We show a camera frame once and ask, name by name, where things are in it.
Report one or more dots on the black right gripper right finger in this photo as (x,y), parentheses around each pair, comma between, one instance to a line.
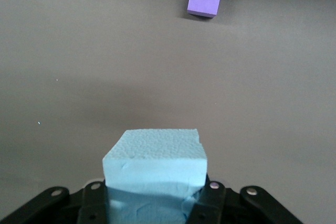
(236,205)

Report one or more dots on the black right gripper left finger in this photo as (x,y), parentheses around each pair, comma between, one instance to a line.
(65,205)

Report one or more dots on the blue foam block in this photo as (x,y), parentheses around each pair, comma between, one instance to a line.
(155,166)

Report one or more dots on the dark grey table mat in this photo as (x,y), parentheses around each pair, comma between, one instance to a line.
(105,64)

